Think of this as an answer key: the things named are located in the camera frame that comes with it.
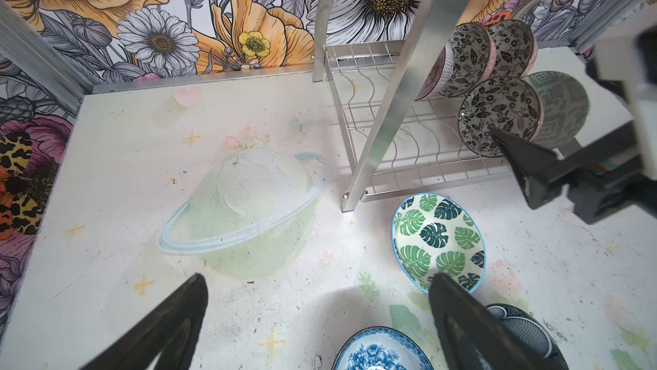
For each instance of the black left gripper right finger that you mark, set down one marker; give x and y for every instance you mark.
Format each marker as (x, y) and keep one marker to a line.
(472, 338)

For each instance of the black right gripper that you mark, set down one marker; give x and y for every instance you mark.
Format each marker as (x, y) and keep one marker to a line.
(619, 169)

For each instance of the black white floral bowl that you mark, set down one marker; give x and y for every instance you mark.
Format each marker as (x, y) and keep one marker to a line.
(516, 48)

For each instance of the green leaf print bowl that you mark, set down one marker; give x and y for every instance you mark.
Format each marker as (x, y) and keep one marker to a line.
(432, 234)

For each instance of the purple striped bowl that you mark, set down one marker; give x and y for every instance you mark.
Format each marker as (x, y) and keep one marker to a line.
(440, 73)

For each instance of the blue floral bowl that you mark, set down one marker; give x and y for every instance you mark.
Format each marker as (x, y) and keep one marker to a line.
(381, 348)

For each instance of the dark navy wave bowl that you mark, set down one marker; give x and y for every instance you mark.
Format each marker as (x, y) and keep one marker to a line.
(530, 331)

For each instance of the green geometric pattern bowl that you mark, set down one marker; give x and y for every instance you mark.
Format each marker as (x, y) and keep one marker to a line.
(565, 107)

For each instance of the black white patterned bowl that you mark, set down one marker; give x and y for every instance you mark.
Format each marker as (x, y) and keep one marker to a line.
(505, 102)

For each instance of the stainless steel dish rack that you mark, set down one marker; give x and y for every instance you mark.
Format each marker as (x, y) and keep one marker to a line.
(432, 27)

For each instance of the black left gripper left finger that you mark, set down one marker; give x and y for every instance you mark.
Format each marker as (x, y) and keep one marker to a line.
(166, 338)

